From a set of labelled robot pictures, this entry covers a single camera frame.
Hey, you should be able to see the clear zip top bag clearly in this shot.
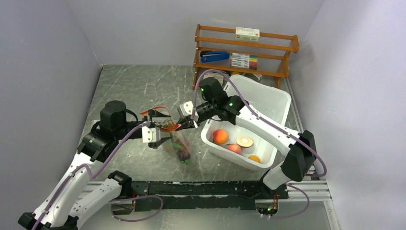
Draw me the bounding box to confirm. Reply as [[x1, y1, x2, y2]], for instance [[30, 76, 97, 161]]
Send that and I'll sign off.
[[140, 106, 191, 165]]

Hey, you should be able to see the brown longan twig bunch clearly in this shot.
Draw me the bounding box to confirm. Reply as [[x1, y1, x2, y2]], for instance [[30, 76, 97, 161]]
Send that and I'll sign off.
[[154, 118, 179, 132]]

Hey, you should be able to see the green starfruit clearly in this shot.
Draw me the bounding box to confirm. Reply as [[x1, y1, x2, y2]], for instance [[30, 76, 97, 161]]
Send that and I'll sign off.
[[172, 142, 186, 151]]

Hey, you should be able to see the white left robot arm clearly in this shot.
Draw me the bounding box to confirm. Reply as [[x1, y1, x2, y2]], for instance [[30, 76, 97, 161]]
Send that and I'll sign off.
[[18, 101, 166, 230]]

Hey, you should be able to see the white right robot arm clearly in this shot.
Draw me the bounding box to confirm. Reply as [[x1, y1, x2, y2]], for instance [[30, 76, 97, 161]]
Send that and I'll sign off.
[[178, 75, 316, 198]]

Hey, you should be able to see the large orange peach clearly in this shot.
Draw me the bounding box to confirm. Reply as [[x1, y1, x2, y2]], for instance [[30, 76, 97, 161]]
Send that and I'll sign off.
[[213, 129, 229, 145]]

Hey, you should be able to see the white red box lower shelf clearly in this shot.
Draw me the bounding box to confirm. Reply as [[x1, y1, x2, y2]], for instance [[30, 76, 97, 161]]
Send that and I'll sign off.
[[203, 72, 224, 84]]

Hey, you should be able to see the small red peach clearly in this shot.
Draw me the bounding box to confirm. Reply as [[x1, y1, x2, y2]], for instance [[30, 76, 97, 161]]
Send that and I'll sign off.
[[227, 144, 242, 155]]

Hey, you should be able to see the half cut mushroom slice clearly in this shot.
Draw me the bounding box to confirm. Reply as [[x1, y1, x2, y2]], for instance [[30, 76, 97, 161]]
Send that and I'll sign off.
[[236, 136, 253, 148]]

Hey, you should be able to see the blue stapler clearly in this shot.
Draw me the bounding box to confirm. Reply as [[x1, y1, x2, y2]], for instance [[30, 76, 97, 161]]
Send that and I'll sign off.
[[200, 51, 230, 63]]

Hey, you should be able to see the paper sheet on table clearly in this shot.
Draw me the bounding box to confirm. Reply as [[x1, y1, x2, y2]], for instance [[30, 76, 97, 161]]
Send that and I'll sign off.
[[91, 120, 99, 126]]

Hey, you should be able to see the coloured marker pen pack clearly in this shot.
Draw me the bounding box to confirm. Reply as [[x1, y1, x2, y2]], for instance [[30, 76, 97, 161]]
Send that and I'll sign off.
[[230, 53, 258, 70]]

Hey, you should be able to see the small orange fruit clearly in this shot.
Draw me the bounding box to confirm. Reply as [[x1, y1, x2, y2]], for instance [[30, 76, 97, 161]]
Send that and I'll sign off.
[[248, 155, 261, 163]]

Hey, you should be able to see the white plastic bin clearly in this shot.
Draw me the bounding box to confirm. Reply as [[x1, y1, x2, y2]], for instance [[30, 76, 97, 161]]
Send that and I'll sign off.
[[201, 75, 292, 171]]

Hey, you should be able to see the wooden shelf rack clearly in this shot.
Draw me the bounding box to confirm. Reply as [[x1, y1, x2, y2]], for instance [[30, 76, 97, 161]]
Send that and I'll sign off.
[[192, 24, 300, 88]]

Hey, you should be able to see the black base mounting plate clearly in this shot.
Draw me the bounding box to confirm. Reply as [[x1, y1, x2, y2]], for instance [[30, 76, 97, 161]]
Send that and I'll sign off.
[[118, 181, 288, 211]]

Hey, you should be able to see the white green box on shelf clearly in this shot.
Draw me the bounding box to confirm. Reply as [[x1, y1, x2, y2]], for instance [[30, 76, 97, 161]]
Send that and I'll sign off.
[[235, 27, 260, 42]]

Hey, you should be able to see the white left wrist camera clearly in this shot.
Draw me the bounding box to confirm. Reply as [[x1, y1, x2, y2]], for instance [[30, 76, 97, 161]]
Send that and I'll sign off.
[[141, 126, 158, 143]]

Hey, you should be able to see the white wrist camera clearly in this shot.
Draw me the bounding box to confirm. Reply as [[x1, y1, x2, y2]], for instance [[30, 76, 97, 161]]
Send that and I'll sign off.
[[177, 101, 193, 125], [141, 126, 158, 143]]

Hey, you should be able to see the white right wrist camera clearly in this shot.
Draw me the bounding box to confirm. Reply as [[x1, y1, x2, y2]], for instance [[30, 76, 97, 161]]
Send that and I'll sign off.
[[177, 101, 193, 125]]

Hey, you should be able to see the aluminium rail frame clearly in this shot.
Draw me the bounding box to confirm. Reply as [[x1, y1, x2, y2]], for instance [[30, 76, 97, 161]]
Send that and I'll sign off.
[[282, 80, 332, 202]]

